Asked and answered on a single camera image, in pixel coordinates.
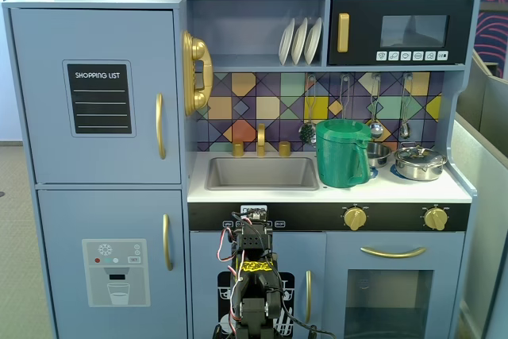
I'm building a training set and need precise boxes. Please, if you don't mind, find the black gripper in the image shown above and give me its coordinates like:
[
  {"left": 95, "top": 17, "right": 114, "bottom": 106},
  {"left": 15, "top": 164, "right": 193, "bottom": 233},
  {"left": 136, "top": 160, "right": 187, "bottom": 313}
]
[{"left": 237, "top": 221, "right": 275, "bottom": 253}]

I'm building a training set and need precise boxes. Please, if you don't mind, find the gold fridge door handle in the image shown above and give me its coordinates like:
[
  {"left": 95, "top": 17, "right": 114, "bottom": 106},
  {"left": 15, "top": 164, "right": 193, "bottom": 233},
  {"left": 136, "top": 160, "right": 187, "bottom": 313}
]
[
  {"left": 155, "top": 92, "right": 167, "bottom": 160},
  {"left": 162, "top": 214, "right": 174, "bottom": 272}
]

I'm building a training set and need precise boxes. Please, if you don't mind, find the blue fridge door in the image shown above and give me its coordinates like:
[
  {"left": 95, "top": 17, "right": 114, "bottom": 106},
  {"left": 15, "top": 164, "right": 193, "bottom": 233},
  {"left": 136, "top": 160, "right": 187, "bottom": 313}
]
[
  {"left": 10, "top": 8, "right": 182, "bottom": 186},
  {"left": 37, "top": 189, "right": 188, "bottom": 339}
]

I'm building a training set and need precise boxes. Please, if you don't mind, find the blue dishwasher door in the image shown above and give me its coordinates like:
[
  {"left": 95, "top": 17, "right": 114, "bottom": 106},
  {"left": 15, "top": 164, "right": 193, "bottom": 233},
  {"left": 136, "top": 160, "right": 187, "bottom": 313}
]
[{"left": 189, "top": 231, "right": 327, "bottom": 339}]

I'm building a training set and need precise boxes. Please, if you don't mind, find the small open steel pot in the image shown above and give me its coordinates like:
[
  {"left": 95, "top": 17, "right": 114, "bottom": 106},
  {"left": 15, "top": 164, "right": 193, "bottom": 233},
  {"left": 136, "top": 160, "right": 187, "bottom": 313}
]
[{"left": 364, "top": 141, "right": 393, "bottom": 169}]

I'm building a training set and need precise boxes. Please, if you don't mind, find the blue oven door with window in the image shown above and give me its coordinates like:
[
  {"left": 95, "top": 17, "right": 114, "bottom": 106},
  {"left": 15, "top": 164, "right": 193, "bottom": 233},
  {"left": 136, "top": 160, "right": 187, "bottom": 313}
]
[{"left": 325, "top": 231, "right": 466, "bottom": 339}]

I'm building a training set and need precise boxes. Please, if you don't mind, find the black microwave door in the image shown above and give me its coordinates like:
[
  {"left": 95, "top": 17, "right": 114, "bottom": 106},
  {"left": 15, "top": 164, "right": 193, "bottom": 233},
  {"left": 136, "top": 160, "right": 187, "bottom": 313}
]
[{"left": 328, "top": 0, "right": 475, "bottom": 67}]

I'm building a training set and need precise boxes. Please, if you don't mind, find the grey toy sink basin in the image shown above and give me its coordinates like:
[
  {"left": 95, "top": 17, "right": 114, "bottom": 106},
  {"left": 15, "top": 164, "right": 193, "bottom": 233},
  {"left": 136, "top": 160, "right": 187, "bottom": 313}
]
[{"left": 204, "top": 156, "right": 321, "bottom": 192}]

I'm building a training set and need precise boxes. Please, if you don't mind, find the gold toy faucet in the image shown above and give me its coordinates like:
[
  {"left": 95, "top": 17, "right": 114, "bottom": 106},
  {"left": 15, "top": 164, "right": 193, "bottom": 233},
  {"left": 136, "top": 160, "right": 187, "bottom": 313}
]
[{"left": 256, "top": 123, "right": 267, "bottom": 157}]

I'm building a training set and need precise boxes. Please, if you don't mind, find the gold stove knob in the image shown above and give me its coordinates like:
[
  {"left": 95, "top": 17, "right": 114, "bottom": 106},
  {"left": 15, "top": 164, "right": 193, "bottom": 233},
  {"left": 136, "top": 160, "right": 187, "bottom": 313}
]
[
  {"left": 423, "top": 206, "right": 450, "bottom": 232},
  {"left": 343, "top": 206, "right": 368, "bottom": 232}
]

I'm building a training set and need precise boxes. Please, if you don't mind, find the green plastic pitcher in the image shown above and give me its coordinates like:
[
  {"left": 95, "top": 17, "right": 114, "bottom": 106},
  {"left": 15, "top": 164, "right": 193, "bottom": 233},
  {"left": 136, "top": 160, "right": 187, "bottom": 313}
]
[{"left": 315, "top": 118, "right": 374, "bottom": 189}]

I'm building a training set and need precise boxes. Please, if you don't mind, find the steel slotted spoon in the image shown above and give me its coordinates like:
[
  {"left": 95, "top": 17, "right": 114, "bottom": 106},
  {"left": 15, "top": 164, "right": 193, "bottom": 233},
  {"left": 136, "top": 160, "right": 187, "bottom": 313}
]
[{"left": 298, "top": 75, "right": 318, "bottom": 145}]

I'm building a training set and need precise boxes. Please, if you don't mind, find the steel ladle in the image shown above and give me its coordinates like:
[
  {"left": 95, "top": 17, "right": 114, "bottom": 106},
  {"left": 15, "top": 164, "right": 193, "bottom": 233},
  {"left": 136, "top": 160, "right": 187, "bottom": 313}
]
[{"left": 367, "top": 74, "right": 384, "bottom": 139}]

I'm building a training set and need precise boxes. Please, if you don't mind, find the steel hanging spatula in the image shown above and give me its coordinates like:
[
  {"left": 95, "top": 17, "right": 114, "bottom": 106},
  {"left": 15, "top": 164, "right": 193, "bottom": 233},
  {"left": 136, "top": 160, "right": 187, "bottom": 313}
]
[{"left": 339, "top": 75, "right": 351, "bottom": 120}]

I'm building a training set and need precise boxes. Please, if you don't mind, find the steel serving spoon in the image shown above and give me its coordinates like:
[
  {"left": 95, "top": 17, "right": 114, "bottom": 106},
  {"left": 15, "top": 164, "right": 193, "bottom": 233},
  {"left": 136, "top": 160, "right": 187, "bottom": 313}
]
[{"left": 398, "top": 74, "right": 414, "bottom": 140}]

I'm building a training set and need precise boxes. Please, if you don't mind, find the steel pot lid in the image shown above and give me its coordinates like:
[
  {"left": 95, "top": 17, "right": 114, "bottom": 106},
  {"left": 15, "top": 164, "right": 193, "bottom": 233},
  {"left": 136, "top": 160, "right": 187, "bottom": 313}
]
[{"left": 394, "top": 142, "right": 447, "bottom": 164}]

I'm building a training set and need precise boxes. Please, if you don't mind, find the gold toy telephone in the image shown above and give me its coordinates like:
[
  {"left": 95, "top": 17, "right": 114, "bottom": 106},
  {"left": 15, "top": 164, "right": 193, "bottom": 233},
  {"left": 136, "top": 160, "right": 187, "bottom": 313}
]
[{"left": 181, "top": 30, "right": 214, "bottom": 117}]

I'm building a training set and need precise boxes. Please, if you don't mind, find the white toy plate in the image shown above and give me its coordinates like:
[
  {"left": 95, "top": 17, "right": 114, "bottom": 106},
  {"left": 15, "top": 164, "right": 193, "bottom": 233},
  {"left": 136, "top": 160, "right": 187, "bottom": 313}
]
[
  {"left": 303, "top": 17, "right": 323, "bottom": 65},
  {"left": 278, "top": 17, "right": 296, "bottom": 66},
  {"left": 291, "top": 17, "right": 309, "bottom": 65}
]

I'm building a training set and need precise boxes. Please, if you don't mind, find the black shopping list chalkboard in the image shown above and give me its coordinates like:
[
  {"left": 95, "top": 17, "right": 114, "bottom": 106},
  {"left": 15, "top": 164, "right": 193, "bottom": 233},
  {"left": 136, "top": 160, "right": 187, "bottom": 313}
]
[{"left": 62, "top": 60, "right": 137, "bottom": 138}]

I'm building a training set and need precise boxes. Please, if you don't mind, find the frosted panel divider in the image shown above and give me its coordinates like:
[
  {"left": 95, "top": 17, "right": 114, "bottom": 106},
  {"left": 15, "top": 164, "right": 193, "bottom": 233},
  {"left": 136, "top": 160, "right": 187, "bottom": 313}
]
[{"left": 448, "top": 111, "right": 508, "bottom": 339}]

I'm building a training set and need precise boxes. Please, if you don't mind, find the grey office partition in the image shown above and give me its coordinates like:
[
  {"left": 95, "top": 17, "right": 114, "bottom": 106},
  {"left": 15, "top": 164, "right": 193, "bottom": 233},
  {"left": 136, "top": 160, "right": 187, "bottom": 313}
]
[{"left": 455, "top": 48, "right": 508, "bottom": 145}]

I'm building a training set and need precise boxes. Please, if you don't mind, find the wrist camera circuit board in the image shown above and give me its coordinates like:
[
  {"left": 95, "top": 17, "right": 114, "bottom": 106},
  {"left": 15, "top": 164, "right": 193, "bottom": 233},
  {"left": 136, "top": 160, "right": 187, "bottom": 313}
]
[{"left": 245, "top": 208, "right": 267, "bottom": 224}]

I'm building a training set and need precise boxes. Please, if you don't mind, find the red white black servo cable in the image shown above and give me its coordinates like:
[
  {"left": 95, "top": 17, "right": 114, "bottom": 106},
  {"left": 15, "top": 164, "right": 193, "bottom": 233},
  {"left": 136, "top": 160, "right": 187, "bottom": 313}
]
[{"left": 219, "top": 214, "right": 255, "bottom": 318}]

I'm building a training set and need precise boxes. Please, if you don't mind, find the gold dishwasher door handle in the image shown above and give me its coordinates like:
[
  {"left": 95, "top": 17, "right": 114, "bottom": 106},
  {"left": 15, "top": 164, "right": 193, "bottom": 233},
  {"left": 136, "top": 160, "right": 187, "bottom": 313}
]
[{"left": 304, "top": 270, "right": 313, "bottom": 324}]

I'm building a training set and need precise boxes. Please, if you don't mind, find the gold oven door handle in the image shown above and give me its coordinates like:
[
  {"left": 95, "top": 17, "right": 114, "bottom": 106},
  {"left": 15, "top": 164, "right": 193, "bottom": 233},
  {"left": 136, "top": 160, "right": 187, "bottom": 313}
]
[{"left": 360, "top": 246, "right": 427, "bottom": 260}]

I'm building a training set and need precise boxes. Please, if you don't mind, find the steel pot with handles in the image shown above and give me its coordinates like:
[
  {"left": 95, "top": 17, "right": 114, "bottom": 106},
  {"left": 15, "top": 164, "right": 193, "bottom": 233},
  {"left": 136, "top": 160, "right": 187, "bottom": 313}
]
[{"left": 393, "top": 152, "right": 448, "bottom": 182}]

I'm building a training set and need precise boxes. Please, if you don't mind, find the gold microwave handle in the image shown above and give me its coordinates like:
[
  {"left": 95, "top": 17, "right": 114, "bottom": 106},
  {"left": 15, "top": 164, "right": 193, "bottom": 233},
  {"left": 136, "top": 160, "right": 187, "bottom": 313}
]
[{"left": 337, "top": 12, "right": 351, "bottom": 53}]

